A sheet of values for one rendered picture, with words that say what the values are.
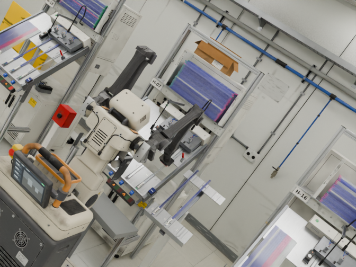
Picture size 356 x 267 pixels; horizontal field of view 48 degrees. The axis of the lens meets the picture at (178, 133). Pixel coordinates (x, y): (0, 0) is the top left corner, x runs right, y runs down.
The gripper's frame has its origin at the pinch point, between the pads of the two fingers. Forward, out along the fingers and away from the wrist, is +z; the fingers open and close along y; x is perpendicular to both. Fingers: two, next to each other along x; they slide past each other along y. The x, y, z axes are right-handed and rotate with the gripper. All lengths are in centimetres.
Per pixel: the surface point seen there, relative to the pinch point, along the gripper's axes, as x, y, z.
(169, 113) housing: -34.9, 29.6, -4.9
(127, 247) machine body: 52, -11, 58
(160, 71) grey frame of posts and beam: -55, 61, -14
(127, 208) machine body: 34, 7, 39
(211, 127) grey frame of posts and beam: -45.3, -5.4, -10.6
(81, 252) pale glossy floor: 81, 9, 49
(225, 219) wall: -71, -41, 165
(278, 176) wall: -128, -58, 113
